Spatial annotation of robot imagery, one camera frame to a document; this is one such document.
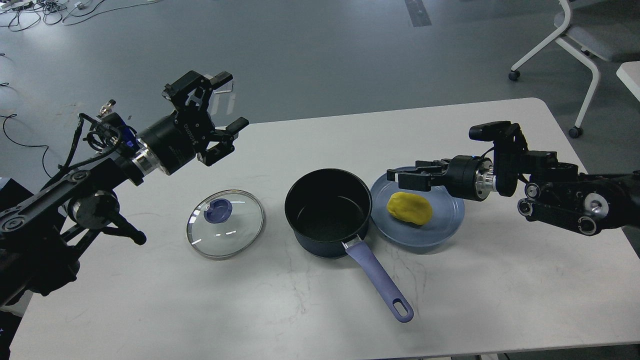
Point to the yellow potato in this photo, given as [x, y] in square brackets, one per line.
[410, 208]

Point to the dark blue saucepan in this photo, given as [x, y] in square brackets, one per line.
[329, 211]

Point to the white office chair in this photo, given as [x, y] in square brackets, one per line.
[606, 29]

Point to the glass pot lid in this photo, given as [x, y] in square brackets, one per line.
[225, 223]

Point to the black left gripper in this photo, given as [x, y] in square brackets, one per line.
[178, 138]

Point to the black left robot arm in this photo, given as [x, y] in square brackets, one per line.
[43, 235]

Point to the black box at left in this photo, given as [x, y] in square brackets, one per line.
[12, 193]

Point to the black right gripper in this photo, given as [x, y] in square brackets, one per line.
[464, 176]

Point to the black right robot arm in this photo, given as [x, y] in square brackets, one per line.
[556, 193]

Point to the blue plate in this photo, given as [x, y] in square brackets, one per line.
[448, 215]

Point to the white table corner right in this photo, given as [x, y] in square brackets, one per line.
[629, 75]

